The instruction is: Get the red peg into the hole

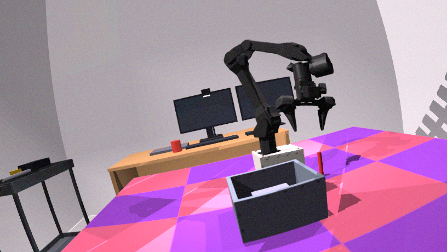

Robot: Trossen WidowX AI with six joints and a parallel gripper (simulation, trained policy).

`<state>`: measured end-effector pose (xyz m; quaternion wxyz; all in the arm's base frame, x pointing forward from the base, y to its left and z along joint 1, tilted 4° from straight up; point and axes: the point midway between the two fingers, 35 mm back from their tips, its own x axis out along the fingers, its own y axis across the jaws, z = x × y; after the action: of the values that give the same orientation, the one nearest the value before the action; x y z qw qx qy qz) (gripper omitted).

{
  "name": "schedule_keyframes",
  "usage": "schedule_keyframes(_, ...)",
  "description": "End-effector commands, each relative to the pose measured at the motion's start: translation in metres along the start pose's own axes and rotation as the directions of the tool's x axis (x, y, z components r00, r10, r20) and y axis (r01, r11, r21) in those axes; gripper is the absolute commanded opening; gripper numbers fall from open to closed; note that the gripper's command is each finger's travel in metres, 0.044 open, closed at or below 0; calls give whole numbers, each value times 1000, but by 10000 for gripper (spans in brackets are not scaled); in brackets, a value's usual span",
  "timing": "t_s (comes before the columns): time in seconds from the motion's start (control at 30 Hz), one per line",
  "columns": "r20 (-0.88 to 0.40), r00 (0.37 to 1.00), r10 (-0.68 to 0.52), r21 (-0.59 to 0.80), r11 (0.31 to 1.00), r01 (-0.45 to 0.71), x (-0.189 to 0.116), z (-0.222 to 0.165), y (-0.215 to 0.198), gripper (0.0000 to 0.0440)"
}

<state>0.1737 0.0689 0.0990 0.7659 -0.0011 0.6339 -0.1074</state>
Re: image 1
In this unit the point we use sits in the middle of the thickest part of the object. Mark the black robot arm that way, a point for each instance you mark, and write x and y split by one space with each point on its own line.
267 117

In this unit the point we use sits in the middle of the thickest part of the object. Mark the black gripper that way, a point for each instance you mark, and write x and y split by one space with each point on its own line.
287 104

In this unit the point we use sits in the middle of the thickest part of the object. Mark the red peg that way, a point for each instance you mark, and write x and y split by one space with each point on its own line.
320 163

